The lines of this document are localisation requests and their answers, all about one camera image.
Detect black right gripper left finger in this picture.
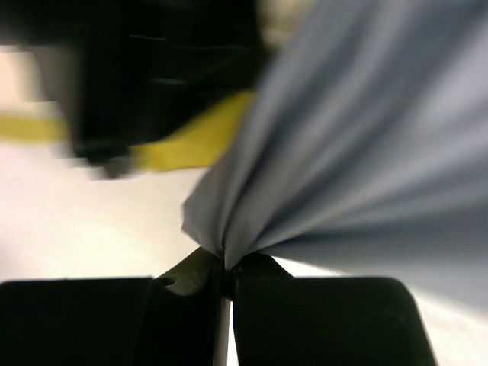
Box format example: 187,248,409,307
1,249,225,365

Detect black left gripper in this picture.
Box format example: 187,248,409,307
1,0,267,178

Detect cream and yellow pillow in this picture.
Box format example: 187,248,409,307
1,1,306,172

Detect grey fabric pillowcase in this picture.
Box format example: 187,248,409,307
182,1,487,310

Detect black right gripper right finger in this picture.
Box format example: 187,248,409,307
230,254,436,366

